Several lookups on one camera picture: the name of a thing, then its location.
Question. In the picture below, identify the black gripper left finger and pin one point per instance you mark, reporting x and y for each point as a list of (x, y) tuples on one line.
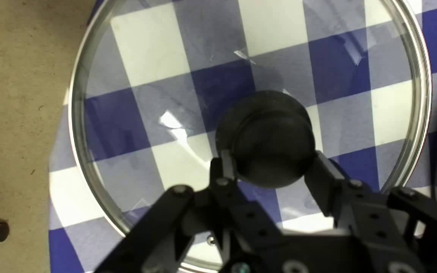
[(160, 242)]

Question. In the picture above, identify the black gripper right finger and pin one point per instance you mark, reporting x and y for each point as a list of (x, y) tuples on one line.
[(393, 233)]

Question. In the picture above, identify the glass pot lid black knob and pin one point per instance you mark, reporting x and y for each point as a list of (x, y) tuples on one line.
[(270, 136)]

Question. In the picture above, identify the blue white checkered tablecloth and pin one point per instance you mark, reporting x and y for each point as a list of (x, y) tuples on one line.
[(154, 78)]

